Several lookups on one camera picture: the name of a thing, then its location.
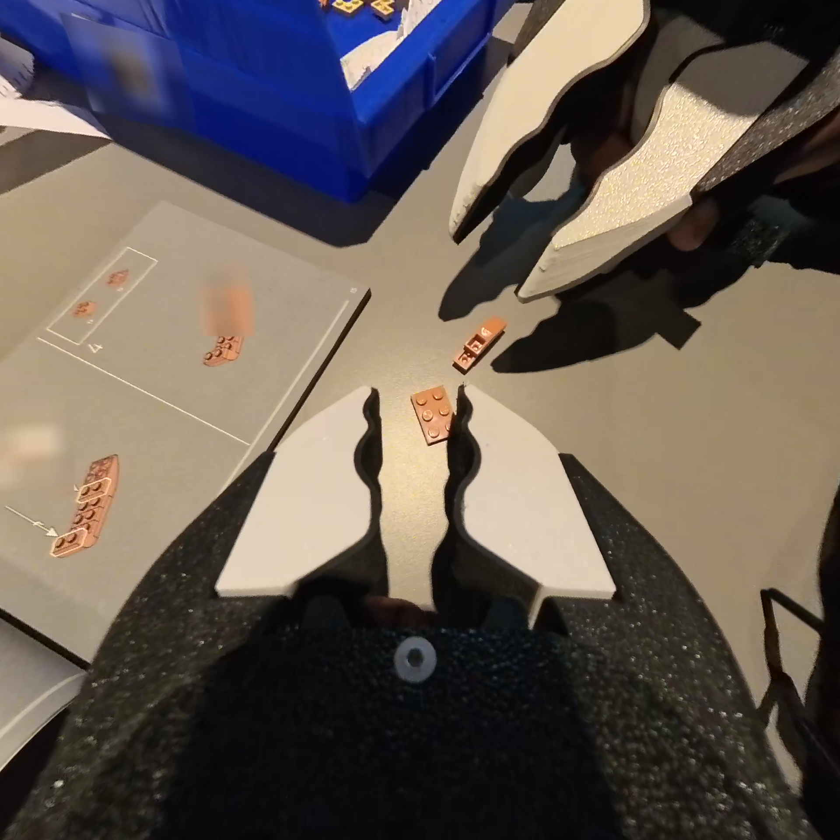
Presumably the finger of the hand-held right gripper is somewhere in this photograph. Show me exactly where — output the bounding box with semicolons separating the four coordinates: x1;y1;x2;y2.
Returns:
516;39;809;304
448;0;654;245

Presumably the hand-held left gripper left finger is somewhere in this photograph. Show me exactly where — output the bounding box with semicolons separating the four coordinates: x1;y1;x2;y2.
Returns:
215;386;391;598

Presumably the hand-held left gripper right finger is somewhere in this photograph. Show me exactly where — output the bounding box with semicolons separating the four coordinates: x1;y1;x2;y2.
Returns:
432;382;619;624

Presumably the brown plate toy brick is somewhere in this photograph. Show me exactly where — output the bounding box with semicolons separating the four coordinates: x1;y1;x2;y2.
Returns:
411;386;455;447

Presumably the brown long toy brick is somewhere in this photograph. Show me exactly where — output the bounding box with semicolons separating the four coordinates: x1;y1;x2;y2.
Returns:
451;317;508;375

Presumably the person's right hand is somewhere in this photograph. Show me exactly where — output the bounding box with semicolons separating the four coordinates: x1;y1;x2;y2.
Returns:
668;196;723;253

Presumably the white paper slip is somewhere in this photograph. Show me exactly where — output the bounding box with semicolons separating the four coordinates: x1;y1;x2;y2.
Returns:
341;0;437;91

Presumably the grey instruction booklet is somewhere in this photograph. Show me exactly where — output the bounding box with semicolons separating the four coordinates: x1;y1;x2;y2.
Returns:
0;200;371;742

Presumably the pile of small toy bricks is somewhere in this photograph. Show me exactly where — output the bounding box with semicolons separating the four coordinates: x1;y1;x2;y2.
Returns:
318;0;396;19

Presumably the blue storage bin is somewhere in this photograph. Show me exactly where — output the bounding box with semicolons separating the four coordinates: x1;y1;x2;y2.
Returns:
0;0;519;201

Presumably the white paper bag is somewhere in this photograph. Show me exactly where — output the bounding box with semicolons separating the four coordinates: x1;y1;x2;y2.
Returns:
0;36;112;142

